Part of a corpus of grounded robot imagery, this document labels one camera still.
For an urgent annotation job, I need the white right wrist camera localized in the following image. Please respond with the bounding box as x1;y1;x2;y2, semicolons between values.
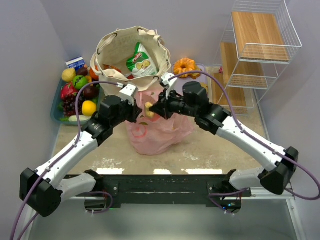
160;72;178;99

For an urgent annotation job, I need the orange fruit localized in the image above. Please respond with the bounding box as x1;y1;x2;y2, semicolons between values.
89;67;99;81

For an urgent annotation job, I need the teal fruit bin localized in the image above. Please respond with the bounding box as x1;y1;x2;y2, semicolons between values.
50;79;77;126

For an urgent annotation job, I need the orange bundt cake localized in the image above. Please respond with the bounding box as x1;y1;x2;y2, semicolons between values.
173;57;196;75

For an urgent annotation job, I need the green white chips bag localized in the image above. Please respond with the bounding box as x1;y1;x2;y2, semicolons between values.
126;42;158;78

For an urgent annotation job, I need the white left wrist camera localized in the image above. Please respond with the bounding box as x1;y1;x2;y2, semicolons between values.
118;84;139;106

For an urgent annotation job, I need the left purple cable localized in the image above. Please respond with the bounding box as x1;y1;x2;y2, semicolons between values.
9;80;123;240

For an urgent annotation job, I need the cake slice behind bundt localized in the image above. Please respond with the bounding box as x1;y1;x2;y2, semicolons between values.
189;67;202;80

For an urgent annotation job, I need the pink dragon fruit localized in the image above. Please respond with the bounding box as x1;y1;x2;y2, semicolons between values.
60;82;78;101

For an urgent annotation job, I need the small round bun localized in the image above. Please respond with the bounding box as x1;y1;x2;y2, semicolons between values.
144;101;155;119

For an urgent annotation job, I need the green fruit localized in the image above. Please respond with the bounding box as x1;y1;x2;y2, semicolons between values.
72;75;89;90

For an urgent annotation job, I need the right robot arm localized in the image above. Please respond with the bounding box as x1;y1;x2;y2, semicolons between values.
149;81;299;195

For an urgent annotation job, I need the dark plum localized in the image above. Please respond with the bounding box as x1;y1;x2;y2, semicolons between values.
76;66;88;76

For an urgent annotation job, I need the round yellow orange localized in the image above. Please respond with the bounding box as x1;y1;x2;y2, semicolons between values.
81;100;97;117

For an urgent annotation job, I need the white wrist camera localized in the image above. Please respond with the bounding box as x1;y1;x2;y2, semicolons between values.
118;84;139;106
160;72;178;99

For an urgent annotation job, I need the lavender food tray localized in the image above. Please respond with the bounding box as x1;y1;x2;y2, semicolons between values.
170;62;213;101

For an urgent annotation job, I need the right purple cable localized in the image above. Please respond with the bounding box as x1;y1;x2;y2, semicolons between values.
168;70;320;213

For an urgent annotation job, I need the blue white carton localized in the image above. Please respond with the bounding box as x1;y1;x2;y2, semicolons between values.
65;56;86;71

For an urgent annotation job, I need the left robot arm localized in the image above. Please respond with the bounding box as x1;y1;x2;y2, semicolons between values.
19;94;142;217

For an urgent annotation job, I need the yellow lemon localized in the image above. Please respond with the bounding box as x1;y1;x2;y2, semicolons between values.
61;68;76;83

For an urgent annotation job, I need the aluminium table frame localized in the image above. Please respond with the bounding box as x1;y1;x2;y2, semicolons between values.
19;154;308;240

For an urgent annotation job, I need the cream canvas tote bag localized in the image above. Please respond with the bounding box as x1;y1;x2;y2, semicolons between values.
90;26;172;95

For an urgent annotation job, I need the brown bread slice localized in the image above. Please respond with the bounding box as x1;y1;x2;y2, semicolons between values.
200;82;208;93

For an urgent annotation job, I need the large red cookie bag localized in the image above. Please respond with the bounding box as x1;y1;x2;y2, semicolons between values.
103;64;122;76

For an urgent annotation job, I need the pale white cucumber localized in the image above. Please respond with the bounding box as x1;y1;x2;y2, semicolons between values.
68;115;91;123

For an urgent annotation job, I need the white wire shelf rack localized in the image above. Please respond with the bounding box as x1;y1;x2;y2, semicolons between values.
211;0;302;116

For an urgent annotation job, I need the purple cable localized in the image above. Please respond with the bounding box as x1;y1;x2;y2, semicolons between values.
9;80;123;240
168;70;320;213

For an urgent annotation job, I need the pink plastic grocery bag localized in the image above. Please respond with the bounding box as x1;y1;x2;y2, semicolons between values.
125;88;194;156

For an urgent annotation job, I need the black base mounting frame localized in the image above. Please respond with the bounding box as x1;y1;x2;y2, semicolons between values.
80;174;252;214

